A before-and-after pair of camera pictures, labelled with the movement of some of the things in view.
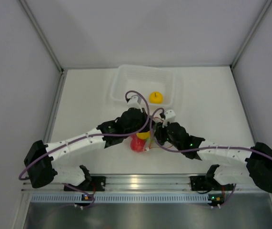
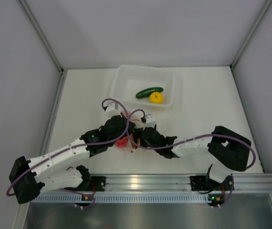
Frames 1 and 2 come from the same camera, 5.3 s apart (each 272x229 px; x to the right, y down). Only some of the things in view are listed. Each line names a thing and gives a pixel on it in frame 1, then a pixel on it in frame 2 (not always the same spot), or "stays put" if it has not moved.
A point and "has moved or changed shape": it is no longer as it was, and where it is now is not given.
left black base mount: (95, 183) stays put
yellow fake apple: (156, 97) stays put
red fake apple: (137, 145) to (122, 142)
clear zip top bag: (143, 140) has moved or changed shape
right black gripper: (159, 131) to (143, 143)
